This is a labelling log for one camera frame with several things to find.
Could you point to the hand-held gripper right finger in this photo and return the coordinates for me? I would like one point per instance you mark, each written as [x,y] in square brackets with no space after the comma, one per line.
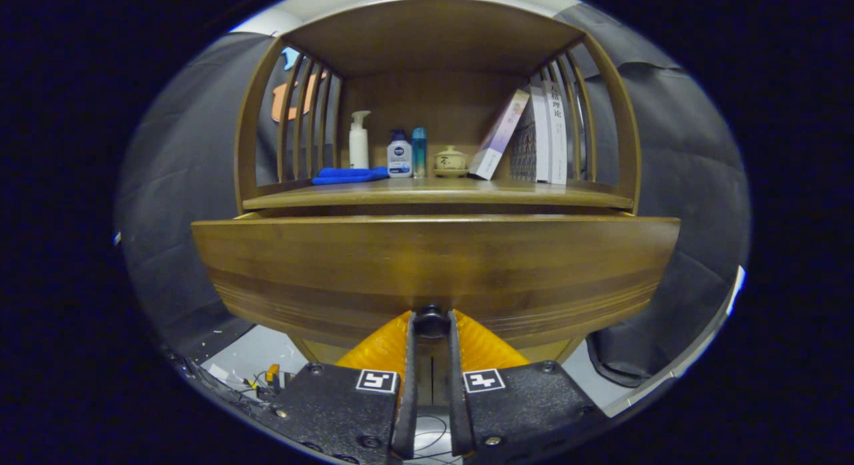
[527,405]

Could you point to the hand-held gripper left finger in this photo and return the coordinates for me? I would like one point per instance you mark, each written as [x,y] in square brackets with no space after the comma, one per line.
[333,405]

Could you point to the wooden drawer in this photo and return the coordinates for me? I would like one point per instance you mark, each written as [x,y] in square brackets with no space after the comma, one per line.
[434,265]

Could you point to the wooden countertop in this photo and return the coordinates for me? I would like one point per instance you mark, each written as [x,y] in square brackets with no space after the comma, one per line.
[434,191]

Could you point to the wooden cabinet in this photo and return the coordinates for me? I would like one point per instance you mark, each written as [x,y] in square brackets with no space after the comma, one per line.
[434,105]

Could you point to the small orange black object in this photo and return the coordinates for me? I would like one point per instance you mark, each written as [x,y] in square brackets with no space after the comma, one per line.
[272,373]

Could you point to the blue cloth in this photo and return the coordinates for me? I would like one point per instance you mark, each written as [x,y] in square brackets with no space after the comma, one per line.
[347,175]

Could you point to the white blue-capped lotion bottle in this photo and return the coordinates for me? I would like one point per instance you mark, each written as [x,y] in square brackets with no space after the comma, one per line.
[399,161]

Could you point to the dark patterned book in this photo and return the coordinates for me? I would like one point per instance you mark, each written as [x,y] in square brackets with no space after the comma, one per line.
[524,151]

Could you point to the beige lidded teacup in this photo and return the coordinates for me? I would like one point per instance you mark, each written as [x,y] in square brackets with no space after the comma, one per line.
[451,161]

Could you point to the white pump bottle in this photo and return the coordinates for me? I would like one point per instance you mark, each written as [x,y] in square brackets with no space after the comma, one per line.
[359,148]

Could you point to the teal bottle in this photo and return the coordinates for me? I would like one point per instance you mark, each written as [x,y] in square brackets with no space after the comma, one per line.
[419,155]

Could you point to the purple white book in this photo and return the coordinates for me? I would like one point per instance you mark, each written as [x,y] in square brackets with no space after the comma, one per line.
[497,141]

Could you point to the plain white book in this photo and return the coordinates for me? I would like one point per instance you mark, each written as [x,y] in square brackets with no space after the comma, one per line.
[542,138]

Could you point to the white book with black text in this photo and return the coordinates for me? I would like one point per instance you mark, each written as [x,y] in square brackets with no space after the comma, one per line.
[558,138]

